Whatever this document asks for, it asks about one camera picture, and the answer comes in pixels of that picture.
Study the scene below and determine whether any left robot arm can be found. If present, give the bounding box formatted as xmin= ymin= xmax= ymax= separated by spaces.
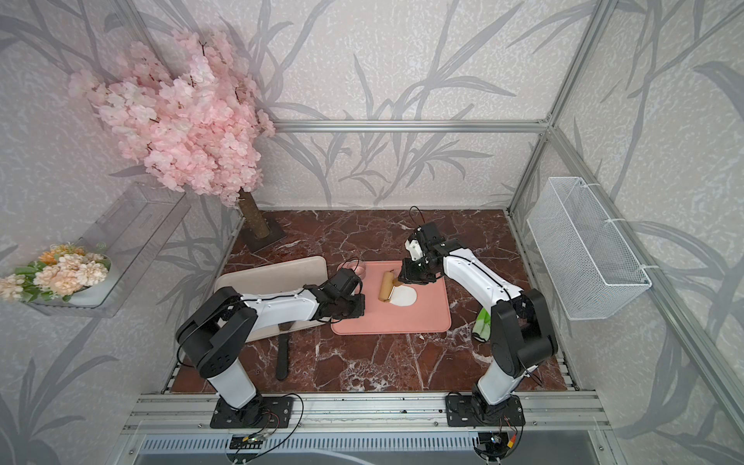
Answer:
xmin=176 ymin=269 xmax=365 ymax=429

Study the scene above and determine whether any white dough piece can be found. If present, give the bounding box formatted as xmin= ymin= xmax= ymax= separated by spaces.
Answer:
xmin=389 ymin=285 xmax=418 ymax=307

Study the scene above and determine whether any clear acrylic wall shelf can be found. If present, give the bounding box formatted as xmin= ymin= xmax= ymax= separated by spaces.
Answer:
xmin=29 ymin=182 xmax=191 ymax=318

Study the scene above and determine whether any wooden dough roller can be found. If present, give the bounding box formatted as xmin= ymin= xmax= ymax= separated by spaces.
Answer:
xmin=378 ymin=271 xmax=402 ymax=303

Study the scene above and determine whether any metal ring cutter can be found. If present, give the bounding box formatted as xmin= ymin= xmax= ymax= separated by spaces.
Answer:
xmin=346 ymin=261 xmax=366 ymax=279

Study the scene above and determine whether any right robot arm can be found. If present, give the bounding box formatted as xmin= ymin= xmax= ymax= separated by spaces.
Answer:
xmin=398 ymin=223 xmax=558 ymax=428

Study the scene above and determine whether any pink rectangular tray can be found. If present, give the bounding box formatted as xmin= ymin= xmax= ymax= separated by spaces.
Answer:
xmin=331 ymin=261 xmax=451 ymax=336

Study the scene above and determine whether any pink cherry blossom tree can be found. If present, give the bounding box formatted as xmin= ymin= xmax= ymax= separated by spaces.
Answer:
xmin=69 ymin=30 xmax=285 ymax=251

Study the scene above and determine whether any white wire mesh basket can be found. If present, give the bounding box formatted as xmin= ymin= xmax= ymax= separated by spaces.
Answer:
xmin=527 ymin=176 xmax=652 ymax=321

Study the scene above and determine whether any beige rectangular tray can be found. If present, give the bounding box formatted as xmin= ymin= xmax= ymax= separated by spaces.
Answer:
xmin=209 ymin=255 xmax=331 ymax=343

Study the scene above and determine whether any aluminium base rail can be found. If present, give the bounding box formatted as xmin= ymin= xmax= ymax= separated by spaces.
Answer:
xmin=122 ymin=391 xmax=611 ymax=435

